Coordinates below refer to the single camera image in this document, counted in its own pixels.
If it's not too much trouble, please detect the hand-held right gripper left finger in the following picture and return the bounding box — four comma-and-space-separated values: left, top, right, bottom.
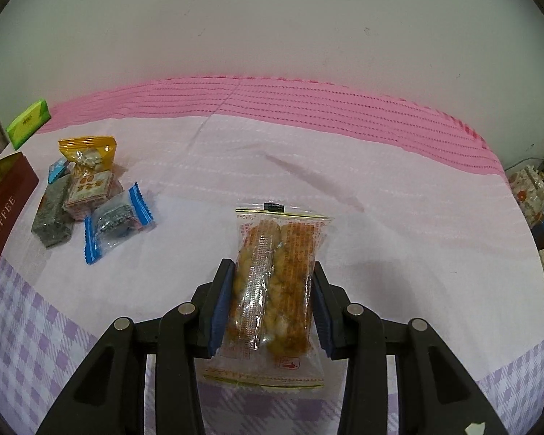
36, 258, 236, 435

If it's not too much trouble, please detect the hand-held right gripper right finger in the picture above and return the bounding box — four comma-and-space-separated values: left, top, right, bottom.
312, 260, 511, 435

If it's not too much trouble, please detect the large clear fried twist packet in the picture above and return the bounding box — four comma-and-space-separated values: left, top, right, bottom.
202, 203, 335, 390

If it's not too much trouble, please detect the blue-edged dark snack packet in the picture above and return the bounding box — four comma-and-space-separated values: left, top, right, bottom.
83, 182, 156, 265

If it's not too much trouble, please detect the brown red-label snack packet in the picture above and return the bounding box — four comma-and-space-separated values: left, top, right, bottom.
62, 170, 124, 222

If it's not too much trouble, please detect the dark green seaweed snack packet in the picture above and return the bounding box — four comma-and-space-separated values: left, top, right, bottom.
31, 174, 75, 249

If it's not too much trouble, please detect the yellow snack packet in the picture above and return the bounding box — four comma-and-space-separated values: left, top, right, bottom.
57, 135, 118, 178

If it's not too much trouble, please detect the small blue candy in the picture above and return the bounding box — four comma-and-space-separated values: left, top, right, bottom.
48, 158, 75, 185

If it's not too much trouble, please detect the maroon and gold tin box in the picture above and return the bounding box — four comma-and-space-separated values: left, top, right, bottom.
0, 152, 40, 284

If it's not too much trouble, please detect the green tissue pack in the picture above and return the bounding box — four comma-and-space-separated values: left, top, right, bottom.
6, 99, 51, 149

